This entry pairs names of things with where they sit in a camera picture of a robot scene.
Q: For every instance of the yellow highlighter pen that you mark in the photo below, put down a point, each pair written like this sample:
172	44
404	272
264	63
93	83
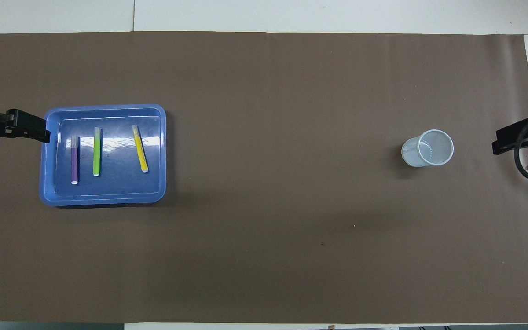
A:
140	149

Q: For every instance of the brown table mat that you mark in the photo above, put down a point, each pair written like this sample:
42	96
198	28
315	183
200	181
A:
264	256

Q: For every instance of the green highlighter pen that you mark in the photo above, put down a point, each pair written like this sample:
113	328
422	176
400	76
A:
97	153

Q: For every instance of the clear plastic cup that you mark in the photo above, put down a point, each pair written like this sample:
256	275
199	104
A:
413	153

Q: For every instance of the purple highlighter pen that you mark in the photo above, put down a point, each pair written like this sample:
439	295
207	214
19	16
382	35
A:
75	162

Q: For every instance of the blue plastic tray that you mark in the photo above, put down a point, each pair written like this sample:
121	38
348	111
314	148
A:
108	183

